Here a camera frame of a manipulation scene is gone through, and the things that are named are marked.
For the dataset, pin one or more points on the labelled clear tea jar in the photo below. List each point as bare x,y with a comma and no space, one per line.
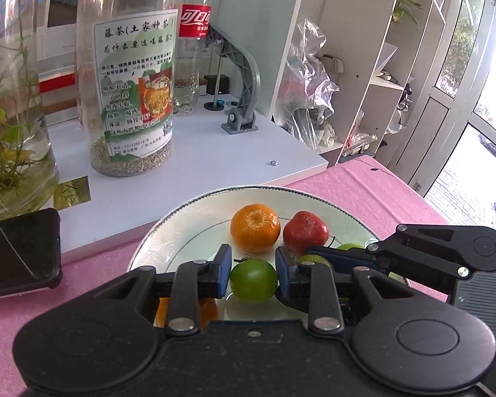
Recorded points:
125,62

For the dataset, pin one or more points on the black smartphone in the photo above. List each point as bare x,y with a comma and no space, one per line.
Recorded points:
30,252

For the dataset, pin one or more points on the pink floral tablecloth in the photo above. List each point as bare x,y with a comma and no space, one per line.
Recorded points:
361,186

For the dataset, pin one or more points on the white round plate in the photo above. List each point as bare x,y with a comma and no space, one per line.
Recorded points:
196,229

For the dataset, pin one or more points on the red small apple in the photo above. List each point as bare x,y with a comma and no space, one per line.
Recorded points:
305,231

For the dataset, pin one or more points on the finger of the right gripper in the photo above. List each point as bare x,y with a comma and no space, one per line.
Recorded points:
344,261

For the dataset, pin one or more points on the cola bottle red cap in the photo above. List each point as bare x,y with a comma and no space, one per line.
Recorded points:
193,30

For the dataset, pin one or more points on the small green fruit back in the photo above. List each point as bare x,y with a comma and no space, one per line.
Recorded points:
253,281

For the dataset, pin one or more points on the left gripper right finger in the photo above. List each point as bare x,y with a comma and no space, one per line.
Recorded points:
312,288

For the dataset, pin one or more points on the white shelf unit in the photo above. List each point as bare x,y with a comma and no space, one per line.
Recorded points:
374,48

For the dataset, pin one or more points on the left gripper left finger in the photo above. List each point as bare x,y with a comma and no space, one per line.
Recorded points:
193,280

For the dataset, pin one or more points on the crumpled clear plastic bag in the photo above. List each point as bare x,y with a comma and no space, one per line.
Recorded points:
304,102

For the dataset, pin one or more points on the orange tangerine back right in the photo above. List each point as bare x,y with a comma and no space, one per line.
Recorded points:
255,228

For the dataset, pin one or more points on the orange tangerine middle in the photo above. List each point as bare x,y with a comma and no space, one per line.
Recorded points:
202,312

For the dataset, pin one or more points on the white raised board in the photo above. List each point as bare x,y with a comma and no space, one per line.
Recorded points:
204,157

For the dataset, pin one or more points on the glass vase with plant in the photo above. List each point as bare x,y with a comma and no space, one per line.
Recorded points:
28,170

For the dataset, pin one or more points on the orange tangerine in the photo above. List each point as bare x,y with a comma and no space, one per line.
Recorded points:
255,228
202,312

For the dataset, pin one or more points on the green apple right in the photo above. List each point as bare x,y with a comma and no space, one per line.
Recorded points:
318,259

